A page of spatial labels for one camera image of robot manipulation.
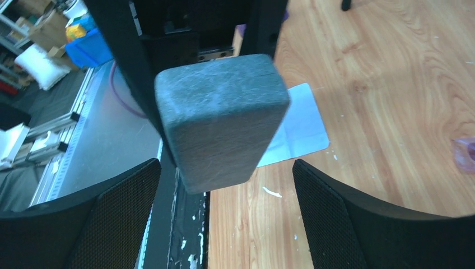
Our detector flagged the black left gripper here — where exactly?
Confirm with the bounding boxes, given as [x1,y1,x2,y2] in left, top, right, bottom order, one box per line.
[85,0,288,165]

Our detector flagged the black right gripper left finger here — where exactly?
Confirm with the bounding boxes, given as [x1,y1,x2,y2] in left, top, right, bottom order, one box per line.
[1,158,161,268]

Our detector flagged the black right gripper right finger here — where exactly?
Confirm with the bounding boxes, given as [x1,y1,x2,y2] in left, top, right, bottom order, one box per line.
[292,159,474,268]

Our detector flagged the grey-green glasses case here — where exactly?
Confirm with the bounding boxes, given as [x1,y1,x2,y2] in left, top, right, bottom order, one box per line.
[155,54,290,194]

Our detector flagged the light blue cloth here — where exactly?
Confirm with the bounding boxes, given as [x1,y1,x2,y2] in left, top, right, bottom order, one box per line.
[257,83,330,167]

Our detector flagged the pink transparent sunglasses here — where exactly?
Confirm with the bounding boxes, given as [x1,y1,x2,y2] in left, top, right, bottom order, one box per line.
[452,137,474,173]

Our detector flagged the blue plastic bin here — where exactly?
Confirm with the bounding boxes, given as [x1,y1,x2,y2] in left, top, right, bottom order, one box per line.
[64,15,113,68]

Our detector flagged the white bag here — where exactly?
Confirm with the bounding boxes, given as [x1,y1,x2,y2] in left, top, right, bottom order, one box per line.
[15,44,71,91]

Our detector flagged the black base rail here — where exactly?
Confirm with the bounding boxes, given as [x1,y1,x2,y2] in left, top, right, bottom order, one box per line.
[27,67,211,269]

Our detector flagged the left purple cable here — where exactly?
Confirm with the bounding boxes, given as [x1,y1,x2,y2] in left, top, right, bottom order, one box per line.
[109,61,149,120]

